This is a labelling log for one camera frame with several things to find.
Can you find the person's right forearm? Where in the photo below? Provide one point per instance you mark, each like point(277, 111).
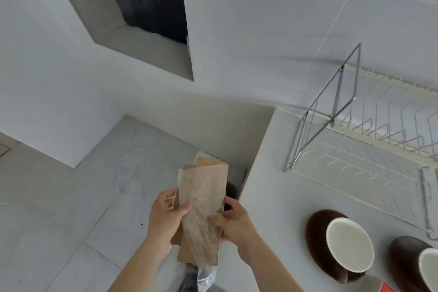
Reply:
point(267, 267)

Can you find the red and white utensil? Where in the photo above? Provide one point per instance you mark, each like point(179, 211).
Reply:
point(390, 285)

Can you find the person's right thumb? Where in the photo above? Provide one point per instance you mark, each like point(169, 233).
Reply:
point(219, 222)

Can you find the brown bowl, white inside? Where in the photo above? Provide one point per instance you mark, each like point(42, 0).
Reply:
point(349, 245)
point(407, 261)

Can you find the person's right hand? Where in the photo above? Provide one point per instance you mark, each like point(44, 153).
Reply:
point(238, 228)

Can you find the clear plastic bag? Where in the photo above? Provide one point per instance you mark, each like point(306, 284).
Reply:
point(207, 278)

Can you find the person's left hand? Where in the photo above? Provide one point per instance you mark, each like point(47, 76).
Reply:
point(160, 220)

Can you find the person's left forearm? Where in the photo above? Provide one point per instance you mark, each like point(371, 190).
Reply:
point(140, 267)

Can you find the brown paper bag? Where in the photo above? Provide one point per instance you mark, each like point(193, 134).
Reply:
point(202, 199)

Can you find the person's left thumb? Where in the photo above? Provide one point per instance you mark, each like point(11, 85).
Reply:
point(180, 211)

